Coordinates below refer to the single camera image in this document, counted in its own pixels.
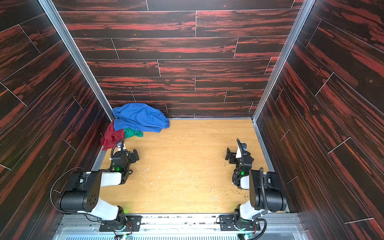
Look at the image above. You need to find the green cloth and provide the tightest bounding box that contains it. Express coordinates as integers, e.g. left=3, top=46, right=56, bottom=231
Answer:
left=124, top=128, right=144, bottom=139

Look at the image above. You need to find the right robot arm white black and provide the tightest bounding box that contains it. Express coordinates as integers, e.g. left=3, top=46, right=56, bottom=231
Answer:
left=225, top=147, right=287, bottom=230

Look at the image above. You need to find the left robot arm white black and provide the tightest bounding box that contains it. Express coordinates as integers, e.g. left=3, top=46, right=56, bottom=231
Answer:
left=57, top=149, right=140, bottom=231

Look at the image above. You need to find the red cloth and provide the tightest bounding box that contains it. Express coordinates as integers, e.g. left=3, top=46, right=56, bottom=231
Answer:
left=101, top=122, right=125, bottom=150

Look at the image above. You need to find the blue cloth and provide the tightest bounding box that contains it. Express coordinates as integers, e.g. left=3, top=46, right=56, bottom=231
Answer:
left=113, top=103, right=170, bottom=133

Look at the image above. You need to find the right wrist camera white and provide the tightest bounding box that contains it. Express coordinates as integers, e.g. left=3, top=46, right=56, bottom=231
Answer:
left=236, top=143, right=247, bottom=159

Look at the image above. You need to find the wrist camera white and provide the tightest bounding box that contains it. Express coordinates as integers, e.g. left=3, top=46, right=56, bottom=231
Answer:
left=236, top=143, right=247, bottom=159
left=117, top=143, right=125, bottom=151

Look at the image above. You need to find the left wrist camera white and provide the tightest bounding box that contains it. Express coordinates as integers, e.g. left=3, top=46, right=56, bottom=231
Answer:
left=117, top=143, right=125, bottom=151

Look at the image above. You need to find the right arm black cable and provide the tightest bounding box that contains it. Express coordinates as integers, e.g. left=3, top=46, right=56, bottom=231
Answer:
left=233, top=137, right=268, bottom=240

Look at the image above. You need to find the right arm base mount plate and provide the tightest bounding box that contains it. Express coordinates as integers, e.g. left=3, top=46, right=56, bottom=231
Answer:
left=217, top=214, right=261, bottom=232

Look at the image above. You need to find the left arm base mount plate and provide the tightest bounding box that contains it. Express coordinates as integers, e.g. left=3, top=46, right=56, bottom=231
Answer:
left=99, top=215, right=142, bottom=233

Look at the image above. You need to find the aluminium front rail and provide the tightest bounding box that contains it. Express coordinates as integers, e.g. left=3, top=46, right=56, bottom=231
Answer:
left=52, top=212, right=310, bottom=240

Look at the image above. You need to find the left corner aluminium post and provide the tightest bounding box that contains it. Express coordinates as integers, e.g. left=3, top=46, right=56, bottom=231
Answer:
left=38, top=0, right=115, bottom=122

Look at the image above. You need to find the corner aluminium post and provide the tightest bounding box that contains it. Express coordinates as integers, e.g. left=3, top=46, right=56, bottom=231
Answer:
left=253, top=0, right=316, bottom=126
left=38, top=0, right=115, bottom=122

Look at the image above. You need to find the right corner aluminium post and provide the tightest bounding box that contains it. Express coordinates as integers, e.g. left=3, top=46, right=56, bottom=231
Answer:
left=253, top=0, right=316, bottom=126

